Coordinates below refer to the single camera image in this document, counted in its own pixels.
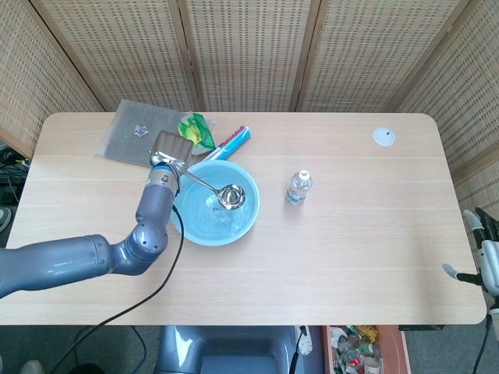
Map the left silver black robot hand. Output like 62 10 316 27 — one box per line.
147 130 194 175

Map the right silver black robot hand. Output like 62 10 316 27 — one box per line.
442 207 499 299

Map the metal ladle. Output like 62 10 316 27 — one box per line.
181 169 247 211

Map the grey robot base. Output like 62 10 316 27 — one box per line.
154 325 324 374

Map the light blue bowl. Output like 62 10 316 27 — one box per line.
171 160 261 247

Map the clear plastic water bottle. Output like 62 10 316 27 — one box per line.
285 168 313 206

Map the green yellow snack packet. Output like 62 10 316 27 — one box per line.
177 111 217 151

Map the grey cloth mat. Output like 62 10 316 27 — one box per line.
94 99 218 168

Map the blue red tube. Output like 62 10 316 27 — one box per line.
200 125 253 163

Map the black box under table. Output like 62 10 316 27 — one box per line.
398 323 446 332

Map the woven bamboo folding screen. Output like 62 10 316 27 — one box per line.
0 0 499 235

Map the orange bin with trash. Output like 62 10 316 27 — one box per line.
321 325 412 374

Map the dark equipment beside table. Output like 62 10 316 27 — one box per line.
0 142 31 235

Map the black shoe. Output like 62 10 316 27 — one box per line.
72 362 104 374

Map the beige shoe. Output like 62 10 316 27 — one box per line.
19 358 46 374

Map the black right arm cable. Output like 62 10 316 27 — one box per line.
472 325 492 374

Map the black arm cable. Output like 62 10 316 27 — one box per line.
472 325 492 374
52 206 186 374

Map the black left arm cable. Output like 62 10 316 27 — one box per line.
52 206 186 374

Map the white round cable grommet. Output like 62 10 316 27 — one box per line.
372 127 396 147

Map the black floor cable loop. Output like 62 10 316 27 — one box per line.
72 325 147 365

